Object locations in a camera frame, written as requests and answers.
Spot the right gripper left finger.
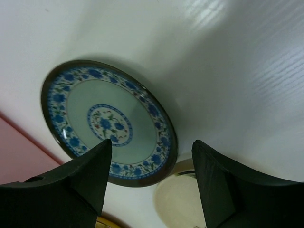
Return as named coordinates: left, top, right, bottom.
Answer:
left=0, top=140, right=112, bottom=228

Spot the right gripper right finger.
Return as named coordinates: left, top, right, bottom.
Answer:
left=192, top=140, right=304, bottom=228

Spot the yellow patterned plate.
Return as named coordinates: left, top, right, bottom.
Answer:
left=95, top=212, right=131, bottom=228

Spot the cream plate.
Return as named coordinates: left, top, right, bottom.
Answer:
left=153, top=158, right=207, bottom=228

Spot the blue floral plate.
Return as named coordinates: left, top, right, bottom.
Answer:
left=41, top=60, right=178, bottom=188

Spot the pink plastic bin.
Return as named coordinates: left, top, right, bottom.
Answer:
left=0, top=113, right=63, bottom=184

